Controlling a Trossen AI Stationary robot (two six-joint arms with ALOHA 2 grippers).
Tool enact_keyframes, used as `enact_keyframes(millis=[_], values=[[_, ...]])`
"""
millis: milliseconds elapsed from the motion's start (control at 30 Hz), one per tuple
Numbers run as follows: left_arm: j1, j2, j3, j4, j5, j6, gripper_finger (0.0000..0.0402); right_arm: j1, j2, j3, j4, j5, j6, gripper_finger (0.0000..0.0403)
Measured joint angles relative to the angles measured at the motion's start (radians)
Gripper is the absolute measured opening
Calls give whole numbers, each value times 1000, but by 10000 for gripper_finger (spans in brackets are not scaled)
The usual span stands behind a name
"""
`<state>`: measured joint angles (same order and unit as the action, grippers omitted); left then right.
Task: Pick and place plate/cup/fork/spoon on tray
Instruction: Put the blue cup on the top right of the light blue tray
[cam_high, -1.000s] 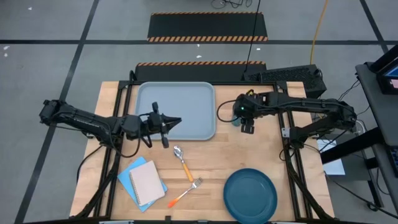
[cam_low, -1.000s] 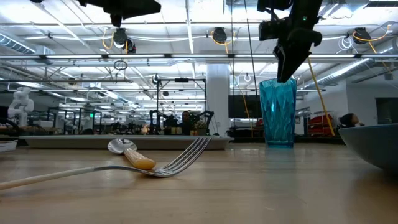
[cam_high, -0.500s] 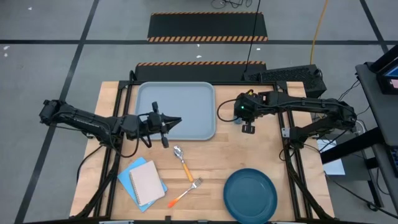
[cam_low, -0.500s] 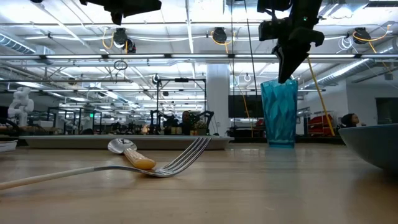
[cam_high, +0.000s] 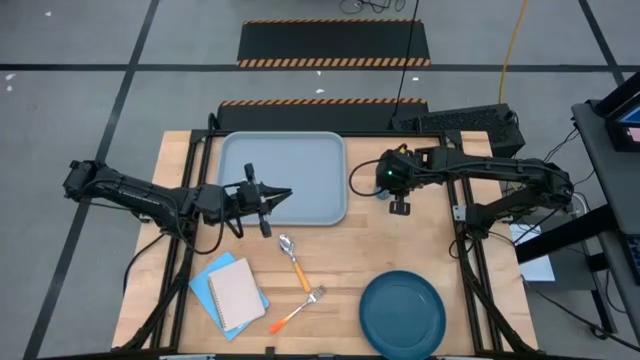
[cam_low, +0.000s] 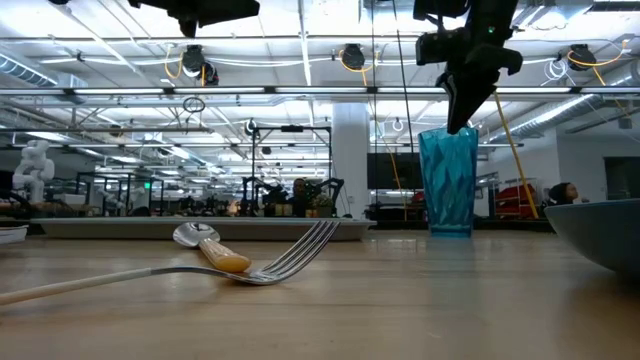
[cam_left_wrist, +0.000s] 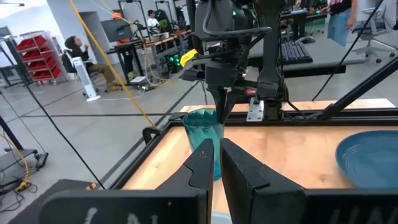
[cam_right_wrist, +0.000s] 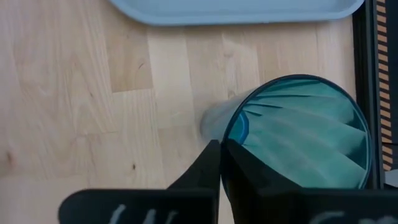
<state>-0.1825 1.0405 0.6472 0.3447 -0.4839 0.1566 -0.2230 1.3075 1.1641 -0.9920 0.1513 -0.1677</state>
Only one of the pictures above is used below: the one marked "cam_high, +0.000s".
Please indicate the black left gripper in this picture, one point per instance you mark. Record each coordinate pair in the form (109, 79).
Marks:
(248, 197)

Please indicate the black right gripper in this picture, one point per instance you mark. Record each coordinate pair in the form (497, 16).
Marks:
(395, 172)

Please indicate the teal faceted plastic cup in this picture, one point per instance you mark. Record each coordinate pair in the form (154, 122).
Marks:
(382, 195)

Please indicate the dark teal plate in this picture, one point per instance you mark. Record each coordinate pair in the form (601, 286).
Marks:
(402, 315)

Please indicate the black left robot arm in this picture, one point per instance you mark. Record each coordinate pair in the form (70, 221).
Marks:
(125, 187)

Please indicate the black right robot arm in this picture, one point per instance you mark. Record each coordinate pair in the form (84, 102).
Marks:
(500, 167)

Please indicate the grey plastic tray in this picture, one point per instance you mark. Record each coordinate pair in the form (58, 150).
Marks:
(310, 165)

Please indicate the black hazard-striped floor mat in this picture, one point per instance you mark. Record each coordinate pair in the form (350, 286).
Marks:
(330, 42)
(310, 117)

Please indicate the black perforated computer case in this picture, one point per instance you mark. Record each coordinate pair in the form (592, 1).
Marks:
(470, 122)

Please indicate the beige spiral notebook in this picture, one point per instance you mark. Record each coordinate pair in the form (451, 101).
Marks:
(235, 295)

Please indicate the light blue notebook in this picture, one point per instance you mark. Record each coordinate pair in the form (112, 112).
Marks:
(200, 287)

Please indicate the white paper sheet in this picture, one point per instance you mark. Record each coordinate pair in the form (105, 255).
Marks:
(540, 270)

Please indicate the grey side table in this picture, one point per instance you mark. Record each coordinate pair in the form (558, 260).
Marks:
(615, 175)

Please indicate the black open laptop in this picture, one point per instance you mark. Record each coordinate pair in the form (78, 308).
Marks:
(620, 100)

